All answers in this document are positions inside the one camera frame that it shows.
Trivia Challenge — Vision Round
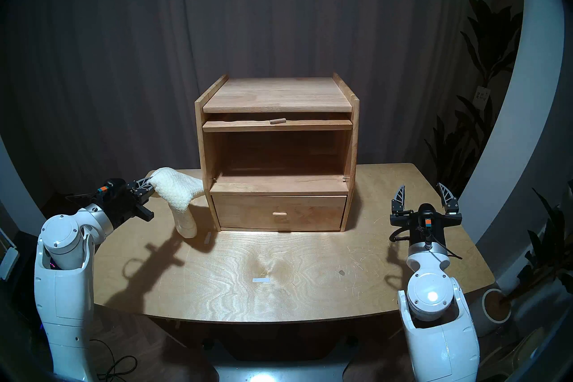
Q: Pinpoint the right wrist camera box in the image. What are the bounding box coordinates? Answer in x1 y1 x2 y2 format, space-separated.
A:
418 203 436 228

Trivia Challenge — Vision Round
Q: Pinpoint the grey pleated curtain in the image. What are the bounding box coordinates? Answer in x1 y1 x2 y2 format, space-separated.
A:
0 0 524 207

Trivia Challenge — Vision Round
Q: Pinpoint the cream terry towel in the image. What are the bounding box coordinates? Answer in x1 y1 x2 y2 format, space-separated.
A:
150 167 205 239

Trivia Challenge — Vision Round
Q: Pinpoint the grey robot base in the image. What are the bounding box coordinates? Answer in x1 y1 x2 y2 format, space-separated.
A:
201 336 359 382

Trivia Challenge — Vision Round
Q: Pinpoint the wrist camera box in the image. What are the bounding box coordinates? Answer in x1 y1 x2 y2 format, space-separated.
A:
418 203 436 228
95 179 127 199

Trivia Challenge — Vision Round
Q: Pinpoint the white curved arch pillar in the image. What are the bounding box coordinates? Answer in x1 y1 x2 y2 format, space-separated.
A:
0 135 61 243
459 0 565 245

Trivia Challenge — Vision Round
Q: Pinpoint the wooden flip door with knob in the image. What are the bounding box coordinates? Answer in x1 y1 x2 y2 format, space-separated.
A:
202 117 353 132

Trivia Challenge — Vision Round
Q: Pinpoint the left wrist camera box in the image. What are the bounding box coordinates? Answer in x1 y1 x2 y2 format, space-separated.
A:
95 179 127 199

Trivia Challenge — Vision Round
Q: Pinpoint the white wall box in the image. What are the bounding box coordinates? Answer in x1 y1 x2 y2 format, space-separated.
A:
0 229 19 281

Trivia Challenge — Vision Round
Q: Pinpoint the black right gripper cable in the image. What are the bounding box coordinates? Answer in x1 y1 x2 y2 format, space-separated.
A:
388 227 464 261

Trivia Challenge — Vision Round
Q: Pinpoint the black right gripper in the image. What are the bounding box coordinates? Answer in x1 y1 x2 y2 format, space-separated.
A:
389 182 463 247

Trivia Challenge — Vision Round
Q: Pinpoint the tall dark leafy plant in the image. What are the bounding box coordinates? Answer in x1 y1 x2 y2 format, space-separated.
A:
423 0 524 198

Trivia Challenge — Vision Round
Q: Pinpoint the black computer tower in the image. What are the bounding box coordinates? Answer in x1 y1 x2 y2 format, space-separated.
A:
9 231 45 323

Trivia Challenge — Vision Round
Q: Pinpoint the white plant pot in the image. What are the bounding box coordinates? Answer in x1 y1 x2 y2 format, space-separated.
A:
468 287 513 337

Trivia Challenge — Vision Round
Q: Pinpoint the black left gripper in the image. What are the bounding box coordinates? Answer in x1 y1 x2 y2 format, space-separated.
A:
104 177 156 230

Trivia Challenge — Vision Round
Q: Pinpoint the small dark potted plant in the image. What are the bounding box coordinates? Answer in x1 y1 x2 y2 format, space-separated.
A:
501 180 573 305

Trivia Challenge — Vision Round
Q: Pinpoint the wooden cabinet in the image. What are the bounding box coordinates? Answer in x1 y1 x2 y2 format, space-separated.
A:
195 72 360 233

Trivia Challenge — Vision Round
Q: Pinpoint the black floor cable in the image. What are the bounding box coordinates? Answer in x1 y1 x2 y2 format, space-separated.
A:
90 339 137 382

